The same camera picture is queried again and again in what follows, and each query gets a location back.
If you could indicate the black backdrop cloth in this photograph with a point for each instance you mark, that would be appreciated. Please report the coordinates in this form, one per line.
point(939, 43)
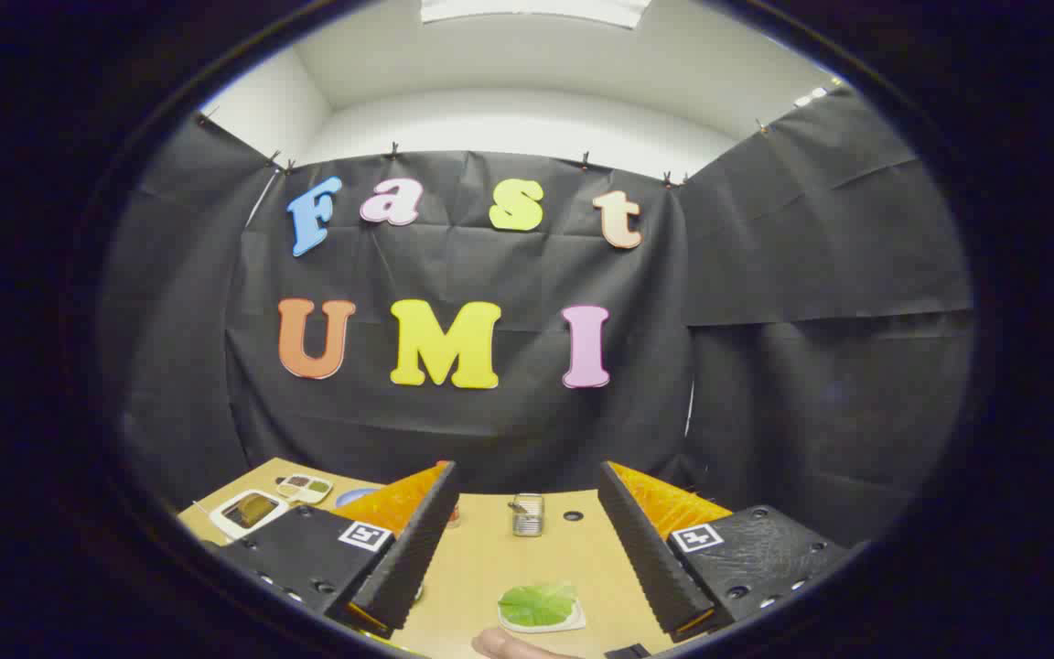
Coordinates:
point(490, 421)

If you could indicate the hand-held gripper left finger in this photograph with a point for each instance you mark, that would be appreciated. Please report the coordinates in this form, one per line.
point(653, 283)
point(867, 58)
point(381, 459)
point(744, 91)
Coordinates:
point(413, 558)

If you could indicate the white toaster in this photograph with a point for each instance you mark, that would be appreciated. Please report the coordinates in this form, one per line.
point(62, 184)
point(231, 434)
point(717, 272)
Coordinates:
point(219, 518)

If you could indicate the ceiling light panel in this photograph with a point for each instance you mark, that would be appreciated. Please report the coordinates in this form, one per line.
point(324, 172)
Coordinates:
point(536, 9)

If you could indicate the green lettuce leaf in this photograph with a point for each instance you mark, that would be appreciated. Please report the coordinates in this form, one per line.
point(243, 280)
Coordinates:
point(538, 604)

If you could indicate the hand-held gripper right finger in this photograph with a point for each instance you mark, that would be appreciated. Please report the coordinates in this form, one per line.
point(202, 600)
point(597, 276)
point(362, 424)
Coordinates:
point(650, 558)

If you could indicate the small white square dish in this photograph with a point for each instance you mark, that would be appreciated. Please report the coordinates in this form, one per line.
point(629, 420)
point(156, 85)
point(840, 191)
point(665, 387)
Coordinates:
point(573, 625)

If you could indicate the white divided seasoning tray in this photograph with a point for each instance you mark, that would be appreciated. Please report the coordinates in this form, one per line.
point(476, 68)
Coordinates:
point(321, 497)

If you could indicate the blue plate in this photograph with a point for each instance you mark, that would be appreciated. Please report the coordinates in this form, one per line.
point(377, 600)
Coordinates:
point(351, 498)

